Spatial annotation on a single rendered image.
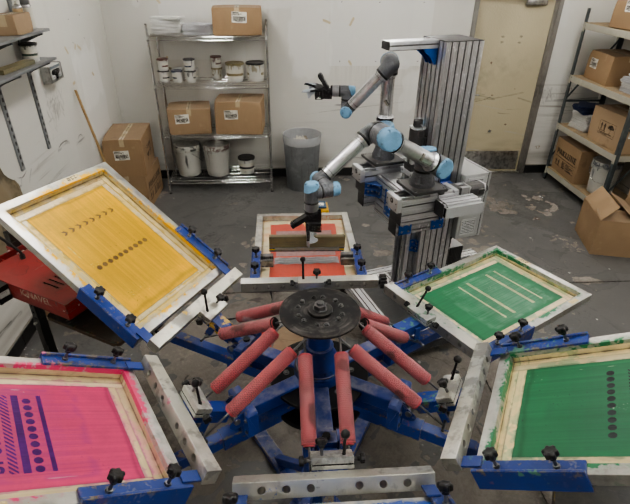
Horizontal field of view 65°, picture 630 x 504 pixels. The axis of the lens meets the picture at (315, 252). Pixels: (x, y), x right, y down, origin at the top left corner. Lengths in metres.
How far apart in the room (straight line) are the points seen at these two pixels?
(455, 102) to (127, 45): 4.08
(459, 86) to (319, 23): 3.11
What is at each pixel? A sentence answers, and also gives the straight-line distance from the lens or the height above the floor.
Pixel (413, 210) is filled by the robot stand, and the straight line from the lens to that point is 3.00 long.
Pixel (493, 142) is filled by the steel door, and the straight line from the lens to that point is 6.90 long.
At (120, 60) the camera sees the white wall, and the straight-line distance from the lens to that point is 6.28.
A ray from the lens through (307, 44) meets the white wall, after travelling 6.01.
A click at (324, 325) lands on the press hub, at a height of 1.31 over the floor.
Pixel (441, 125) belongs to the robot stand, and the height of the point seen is 1.56.
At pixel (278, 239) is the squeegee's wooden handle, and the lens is 2.61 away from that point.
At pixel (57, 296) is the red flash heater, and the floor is 1.10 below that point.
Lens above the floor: 2.41
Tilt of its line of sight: 31 degrees down
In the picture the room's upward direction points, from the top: 1 degrees clockwise
